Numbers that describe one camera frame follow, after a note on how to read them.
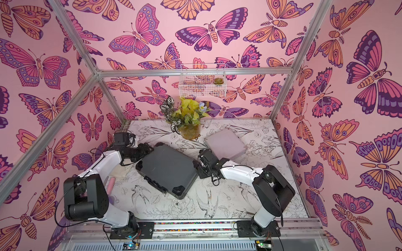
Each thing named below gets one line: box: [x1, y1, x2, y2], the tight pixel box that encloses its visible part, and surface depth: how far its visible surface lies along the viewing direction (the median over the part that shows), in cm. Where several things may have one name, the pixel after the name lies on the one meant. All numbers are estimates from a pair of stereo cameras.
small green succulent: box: [213, 77, 225, 85], surface depth 95 cm
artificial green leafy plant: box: [160, 96, 210, 135], surface depth 95 cm
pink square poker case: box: [203, 128, 247, 161], surface depth 105 cm
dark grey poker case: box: [135, 142, 199, 200], surface depth 87 cm
